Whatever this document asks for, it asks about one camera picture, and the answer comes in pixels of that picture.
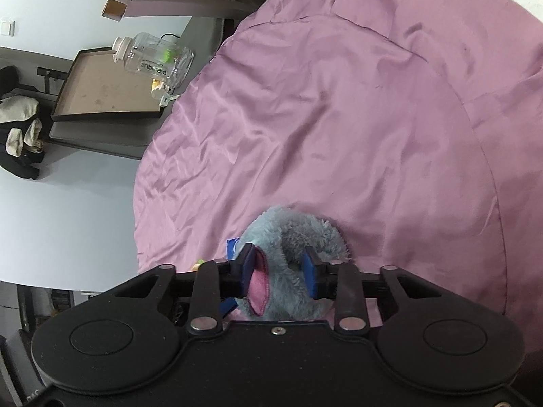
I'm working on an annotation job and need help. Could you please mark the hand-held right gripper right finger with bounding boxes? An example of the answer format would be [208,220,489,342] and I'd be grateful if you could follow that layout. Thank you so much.
[302,247,446,333]

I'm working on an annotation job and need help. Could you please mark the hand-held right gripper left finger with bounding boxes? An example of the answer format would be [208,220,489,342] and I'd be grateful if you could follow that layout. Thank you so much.
[104,244,257,333]

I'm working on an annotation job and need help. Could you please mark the grey-blue plush toy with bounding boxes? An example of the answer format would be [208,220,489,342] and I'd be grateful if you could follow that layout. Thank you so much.
[229,206,353,322]

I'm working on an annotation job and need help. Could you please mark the pink bedsheet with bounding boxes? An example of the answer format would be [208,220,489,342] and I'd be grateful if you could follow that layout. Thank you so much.
[133,0,543,335]

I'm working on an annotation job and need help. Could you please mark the grey door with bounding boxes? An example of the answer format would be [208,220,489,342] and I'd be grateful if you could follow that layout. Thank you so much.
[0,46,170,162]

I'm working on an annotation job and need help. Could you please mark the black jacket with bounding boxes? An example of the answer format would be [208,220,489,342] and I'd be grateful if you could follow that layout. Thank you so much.
[0,65,46,181]

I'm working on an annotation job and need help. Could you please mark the grey bedside platform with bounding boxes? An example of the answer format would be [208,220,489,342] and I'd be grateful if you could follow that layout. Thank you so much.
[176,17,233,96]

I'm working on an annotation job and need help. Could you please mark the black framed board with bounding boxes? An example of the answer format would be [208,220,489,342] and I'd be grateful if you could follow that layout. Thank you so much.
[50,46,179,124]

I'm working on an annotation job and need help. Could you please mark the cream jacket cuffs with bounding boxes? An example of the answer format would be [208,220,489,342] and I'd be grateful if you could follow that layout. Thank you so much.
[6,118,44,156]

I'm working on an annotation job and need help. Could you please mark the clear plastic water jug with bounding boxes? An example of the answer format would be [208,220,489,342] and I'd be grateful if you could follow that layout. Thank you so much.
[112,32,195,90]

